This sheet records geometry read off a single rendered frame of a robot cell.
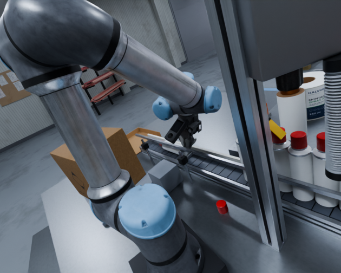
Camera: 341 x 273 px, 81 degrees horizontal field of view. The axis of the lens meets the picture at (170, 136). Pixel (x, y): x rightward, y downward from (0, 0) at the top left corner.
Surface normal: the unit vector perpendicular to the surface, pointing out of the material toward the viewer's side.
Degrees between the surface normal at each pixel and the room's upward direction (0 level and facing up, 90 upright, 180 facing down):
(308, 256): 0
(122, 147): 90
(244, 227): 0
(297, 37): 90
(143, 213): 8
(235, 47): 90
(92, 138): 91
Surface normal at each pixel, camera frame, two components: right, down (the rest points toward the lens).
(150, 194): -0.23, -0.83
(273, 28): 0.08, 0.42
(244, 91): -0.72, 0.52
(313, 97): -0.25, 0.51
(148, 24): 0.50, 0.22
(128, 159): 0.73, 0.04
